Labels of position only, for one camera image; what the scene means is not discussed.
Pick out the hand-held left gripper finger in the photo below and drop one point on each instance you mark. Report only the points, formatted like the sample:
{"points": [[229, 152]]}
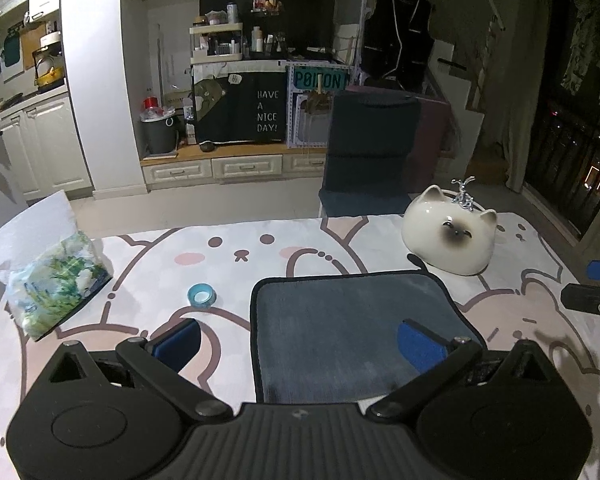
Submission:
{"points": [[421, 345]]}

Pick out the grey towel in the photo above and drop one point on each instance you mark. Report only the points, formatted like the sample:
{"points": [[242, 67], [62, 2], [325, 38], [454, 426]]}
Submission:
{"points": [[340, 325]]}

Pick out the white cat-shaped ceramic jar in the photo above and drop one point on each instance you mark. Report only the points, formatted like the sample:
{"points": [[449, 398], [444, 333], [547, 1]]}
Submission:
{"points": [[447, 240]]}

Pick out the cartoon printed tablecloth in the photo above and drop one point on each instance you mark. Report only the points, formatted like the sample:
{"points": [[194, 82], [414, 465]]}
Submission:
{"points": [[290, 255]]}

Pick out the dark blue padded chair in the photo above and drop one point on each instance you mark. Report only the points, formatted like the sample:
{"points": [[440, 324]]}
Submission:
{"points": [[370, 145]]}

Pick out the small blue tape roll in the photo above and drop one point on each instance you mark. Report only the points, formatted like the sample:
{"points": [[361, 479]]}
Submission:
{"points": [[201, 295]]}

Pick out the hanging light patterned clothing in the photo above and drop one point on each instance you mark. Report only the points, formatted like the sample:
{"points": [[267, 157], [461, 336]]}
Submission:
{"points": [[587, 35]]}

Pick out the white drawer front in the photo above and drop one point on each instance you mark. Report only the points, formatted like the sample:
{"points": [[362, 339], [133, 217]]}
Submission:
{"points": [[180, 170], [247, 166]]}

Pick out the hanging brown brush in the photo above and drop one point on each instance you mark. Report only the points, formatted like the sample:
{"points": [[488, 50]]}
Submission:
{"points": [[319, 100]]}

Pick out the teal lettered sign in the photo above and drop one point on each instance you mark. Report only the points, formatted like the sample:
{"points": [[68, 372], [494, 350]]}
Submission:
{"points": [[319, 80]]}

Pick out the black lettered cloth cover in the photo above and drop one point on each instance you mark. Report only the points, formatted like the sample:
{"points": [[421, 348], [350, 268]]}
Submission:
{"points": [[250, 110]]}

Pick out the black jacket with white piping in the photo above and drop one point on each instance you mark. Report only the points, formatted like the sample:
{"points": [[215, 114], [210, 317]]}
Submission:
{"points": [[397, 30]]}

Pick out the grey trash bin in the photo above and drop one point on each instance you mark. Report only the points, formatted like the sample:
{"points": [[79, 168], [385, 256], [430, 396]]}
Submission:
{"points": [[159, 135]]}

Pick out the red container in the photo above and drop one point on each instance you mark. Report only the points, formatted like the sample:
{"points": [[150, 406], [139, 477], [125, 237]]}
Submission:
{"points": [[152, 104]]}

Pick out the white two-tier shelf organizer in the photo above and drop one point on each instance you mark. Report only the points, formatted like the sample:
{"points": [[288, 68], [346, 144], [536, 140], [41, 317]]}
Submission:
{"points": [[216, 42]]}

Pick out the plastic bag with floral pack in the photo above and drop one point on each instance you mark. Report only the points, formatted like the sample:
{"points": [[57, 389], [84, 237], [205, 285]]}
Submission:
{"points": [[55, 280]]}

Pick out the white kitchen base cabinet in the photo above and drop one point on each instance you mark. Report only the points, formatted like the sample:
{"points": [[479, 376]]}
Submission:
{"points": [[45, 150]]}

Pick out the dish rack with yellow pot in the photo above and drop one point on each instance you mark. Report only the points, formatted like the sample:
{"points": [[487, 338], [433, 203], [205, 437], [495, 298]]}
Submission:
{"points": [[50, 67]]}

